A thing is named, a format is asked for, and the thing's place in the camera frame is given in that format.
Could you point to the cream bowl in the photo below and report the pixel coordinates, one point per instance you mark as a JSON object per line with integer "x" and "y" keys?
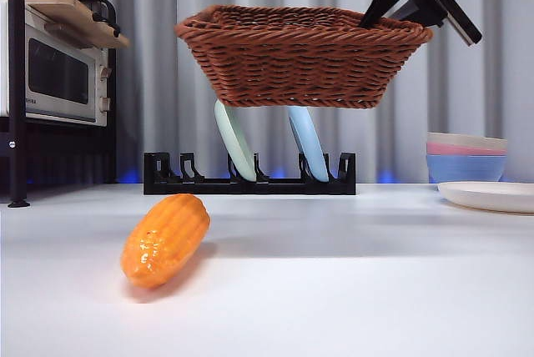
{"x": 463, "y": 139}

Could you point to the cream toaster oven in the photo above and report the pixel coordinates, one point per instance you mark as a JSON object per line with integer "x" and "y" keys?
{"x": 58, "y": 71}

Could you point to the black dish rack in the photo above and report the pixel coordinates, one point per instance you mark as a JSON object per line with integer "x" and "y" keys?
{"x": 250, "y": 188}

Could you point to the orange corn cob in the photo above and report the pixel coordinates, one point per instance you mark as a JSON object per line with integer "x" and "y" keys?
{"x": 167, "y": 240}

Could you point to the brown wicker basket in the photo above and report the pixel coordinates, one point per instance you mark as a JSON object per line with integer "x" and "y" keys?
{"x": 300, "y": 65}

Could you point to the white plate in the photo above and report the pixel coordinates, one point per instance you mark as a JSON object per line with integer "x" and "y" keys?
{"x": 488, "y": 196}

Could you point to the black metal shelf frame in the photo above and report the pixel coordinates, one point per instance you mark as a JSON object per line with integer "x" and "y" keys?
{"x": 16, "y": 81}

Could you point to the pale blue plate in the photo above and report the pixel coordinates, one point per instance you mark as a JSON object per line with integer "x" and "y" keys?
{"x": 308, "y": 144}

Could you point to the blue bowl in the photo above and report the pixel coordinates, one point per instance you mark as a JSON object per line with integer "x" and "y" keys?
{"x": 465, "y": 169}

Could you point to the pale green plate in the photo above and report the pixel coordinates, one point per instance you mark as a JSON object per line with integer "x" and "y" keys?
{"x": 235, "y": 144}

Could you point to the pink bowl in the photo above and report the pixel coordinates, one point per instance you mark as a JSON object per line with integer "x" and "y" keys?
{"x": 463, "y": 150}

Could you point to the wooden cutting board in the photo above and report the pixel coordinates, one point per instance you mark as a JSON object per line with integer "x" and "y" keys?
{"x": 83, "y": 25}

